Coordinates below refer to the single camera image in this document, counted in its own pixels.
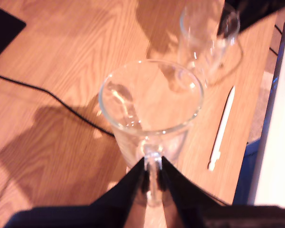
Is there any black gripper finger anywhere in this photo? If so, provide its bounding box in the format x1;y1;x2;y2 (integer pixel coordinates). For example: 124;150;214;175
90;158;147;228
161;157;228;228
218;0;285;36
217;0;249;36

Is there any small clear glass footed cup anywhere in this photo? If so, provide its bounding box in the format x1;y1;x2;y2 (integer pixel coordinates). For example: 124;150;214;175
98;59;204;207
179;2;243;86

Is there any white pen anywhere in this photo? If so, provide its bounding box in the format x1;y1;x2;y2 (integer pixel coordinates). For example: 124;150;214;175
208;85;236;171

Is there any white furniture panel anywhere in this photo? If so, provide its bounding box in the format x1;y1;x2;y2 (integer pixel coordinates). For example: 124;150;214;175
248;11;285;207

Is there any large black Huawei monitor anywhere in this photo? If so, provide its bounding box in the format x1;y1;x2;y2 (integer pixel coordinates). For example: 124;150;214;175
0;3;27;65

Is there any thick black cable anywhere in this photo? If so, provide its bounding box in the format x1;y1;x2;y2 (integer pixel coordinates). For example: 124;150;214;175
0;71;116;137

